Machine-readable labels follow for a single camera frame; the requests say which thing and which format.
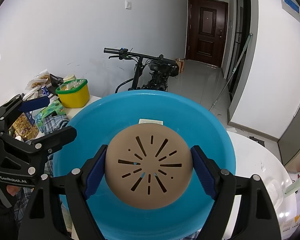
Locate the blue plaid cloth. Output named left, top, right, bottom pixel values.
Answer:
left=16, top=115, right=73, bottom=240

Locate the person's left hand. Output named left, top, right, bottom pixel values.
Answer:
left=5, top=185, right=22, bottom=199

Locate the yellow container green rim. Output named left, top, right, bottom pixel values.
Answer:
left=55, top=79, right=90, bottom=108

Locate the black snack bag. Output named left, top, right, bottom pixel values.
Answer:
left=49, top=73, right=64, bottom=96

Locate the cardboard box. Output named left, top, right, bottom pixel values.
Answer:
left=175, top=58, right=185, bottom=73

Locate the white sticker label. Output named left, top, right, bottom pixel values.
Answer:
left=139, top=119, right=164, bottom=125

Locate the clear bag of granola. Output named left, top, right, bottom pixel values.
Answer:
left=9, top=112, right=39, bottom=140

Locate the black framed glass door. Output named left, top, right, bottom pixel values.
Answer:
left=226, top=0, right=250, bottom=103

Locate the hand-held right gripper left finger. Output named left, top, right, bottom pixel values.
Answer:
left=17, top=144, right=108, bottom=240

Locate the pale green tube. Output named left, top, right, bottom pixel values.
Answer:
left=284, top=174, right=300, bottom=195

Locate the blue plastic basin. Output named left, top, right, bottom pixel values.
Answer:
left=52, top=89, right=237, bottom=240

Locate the green leaf-print tissue packet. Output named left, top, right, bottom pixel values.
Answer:
left=35, top=100, right=67, bottom=133

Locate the white desktop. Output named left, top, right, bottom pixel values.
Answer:
left=10, top=94, right=299, bottom=240

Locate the black bicycle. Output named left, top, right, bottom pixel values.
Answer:
left=104, top=47, right=180, bottom=93

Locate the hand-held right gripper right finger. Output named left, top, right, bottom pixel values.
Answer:
left=191, top=145, right=283, bottom=240

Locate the tan round slotted disc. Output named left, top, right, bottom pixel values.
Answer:
left=105, top=124, right=193, bottom=210

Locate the long-handled mop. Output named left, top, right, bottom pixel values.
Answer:
left=209, top=33, right=253, bottom=111

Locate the blue and white snack bag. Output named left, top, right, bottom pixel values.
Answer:
left=22, top=85, right=52, bottom=101

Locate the dark brown entrance door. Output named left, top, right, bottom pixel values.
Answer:
left=185, top=0, right=228, bottom=68

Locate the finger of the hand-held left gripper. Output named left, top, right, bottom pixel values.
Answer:
left=0, top=94, right=51, bottom=133
left=0, top=126, right=77, bottom=167

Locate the clear bag of nuts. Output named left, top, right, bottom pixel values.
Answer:
left=27, top=70, right=50, bottom=90

